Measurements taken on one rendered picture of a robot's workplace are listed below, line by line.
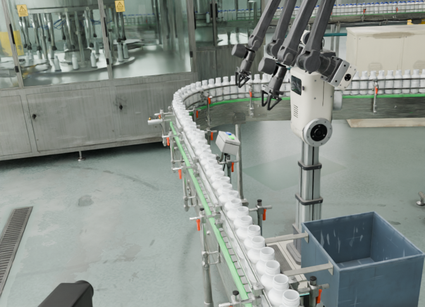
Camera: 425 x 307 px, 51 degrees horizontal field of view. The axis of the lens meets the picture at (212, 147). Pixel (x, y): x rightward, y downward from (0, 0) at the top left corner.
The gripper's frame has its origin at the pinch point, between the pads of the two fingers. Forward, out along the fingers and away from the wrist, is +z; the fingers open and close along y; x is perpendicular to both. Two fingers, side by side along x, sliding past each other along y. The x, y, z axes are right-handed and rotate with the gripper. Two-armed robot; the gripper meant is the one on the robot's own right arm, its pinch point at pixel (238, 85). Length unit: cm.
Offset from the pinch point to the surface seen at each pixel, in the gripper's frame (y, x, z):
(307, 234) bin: 102, 14, 33
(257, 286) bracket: 148, -24, 30
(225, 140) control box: 40.2, -8.9, 22.6
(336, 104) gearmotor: -46, 88, -5
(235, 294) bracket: 149, -28, 33
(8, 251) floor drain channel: -77, -98, 184
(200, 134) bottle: 48, -24, 22
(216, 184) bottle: 89, -22, 28
